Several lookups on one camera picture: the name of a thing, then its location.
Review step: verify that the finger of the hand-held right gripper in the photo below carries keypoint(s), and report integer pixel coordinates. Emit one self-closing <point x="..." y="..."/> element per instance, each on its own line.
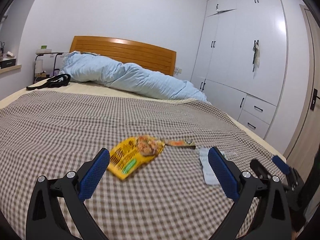
<point x="260" y="170"/>
<point x="281" y="163"/>

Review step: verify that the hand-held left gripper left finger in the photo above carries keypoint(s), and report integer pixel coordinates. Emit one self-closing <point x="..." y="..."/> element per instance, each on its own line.
<point x="95" y="172"/>

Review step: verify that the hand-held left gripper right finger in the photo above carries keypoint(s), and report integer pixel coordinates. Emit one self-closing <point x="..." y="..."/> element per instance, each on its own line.
<point x="222" y="175"/>

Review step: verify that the white pouch with green print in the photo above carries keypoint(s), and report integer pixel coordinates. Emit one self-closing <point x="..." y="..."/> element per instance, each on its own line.
<point x="206" y="167"/>

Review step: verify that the yellow snack bag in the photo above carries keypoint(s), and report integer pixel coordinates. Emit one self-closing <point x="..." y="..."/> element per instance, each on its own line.
<point x="135" y="155"/>

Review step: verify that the orange snack packet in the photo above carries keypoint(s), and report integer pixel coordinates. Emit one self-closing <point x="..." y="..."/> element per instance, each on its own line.
<point x="180" y="143"/>

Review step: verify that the brown checked blanket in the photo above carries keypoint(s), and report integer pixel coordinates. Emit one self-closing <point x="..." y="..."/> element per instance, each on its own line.
<point x="62" y="130"/>

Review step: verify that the cream bed sheet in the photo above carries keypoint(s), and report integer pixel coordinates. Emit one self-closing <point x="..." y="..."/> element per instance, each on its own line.
<point x="82" y="88"/>

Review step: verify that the wooden door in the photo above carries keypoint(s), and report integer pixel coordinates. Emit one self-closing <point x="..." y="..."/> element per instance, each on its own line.
<point x="305" y="67"/>

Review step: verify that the light blue duvet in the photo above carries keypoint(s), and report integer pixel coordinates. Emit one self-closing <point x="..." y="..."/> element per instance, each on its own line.
<point x="135" y="80"/>

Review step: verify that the hanging white cloth pouch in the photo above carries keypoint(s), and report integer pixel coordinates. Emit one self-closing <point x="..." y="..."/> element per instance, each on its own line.
<point x="256" y="57"/>

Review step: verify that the white wardrobe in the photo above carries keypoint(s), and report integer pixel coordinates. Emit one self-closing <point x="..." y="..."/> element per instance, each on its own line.
<point x="232" y="55"/>

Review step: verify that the black box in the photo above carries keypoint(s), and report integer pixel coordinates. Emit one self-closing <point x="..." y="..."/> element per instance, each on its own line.
<point x="8" y="63"/>

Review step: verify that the white wall socket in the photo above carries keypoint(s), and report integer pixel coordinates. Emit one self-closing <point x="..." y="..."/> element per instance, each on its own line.
<point x="178" y="70"/>

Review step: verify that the black frame side table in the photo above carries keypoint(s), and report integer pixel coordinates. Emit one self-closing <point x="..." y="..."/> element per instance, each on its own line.
<point x="48" y="54"/>

